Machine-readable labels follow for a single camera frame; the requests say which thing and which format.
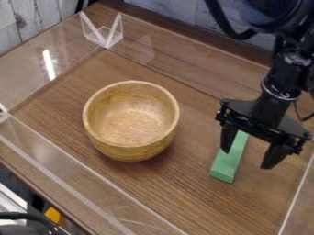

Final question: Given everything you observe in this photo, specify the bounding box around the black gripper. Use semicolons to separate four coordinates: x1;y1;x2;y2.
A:
217;91;312;169

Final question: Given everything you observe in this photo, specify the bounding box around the green rectangular block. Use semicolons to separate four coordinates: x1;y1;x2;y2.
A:
210;131;249;184

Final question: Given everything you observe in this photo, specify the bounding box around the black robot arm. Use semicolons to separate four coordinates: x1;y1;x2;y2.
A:
210;0;314;169

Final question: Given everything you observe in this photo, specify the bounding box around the brown wooden bowl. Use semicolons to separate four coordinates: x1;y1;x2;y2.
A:
83;80;181;162

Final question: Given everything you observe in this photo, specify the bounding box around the yellow and black device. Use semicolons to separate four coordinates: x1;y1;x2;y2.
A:
44;207;71;235

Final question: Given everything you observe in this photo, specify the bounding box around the clear acrylic tray wall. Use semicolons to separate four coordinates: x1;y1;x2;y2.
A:
0;105;187;235

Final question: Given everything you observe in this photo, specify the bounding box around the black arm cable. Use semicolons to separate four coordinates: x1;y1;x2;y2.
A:
202;0;262;41

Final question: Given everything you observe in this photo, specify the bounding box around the clear acrylic corner bracket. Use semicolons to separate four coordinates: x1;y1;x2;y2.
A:
79;12;125;49

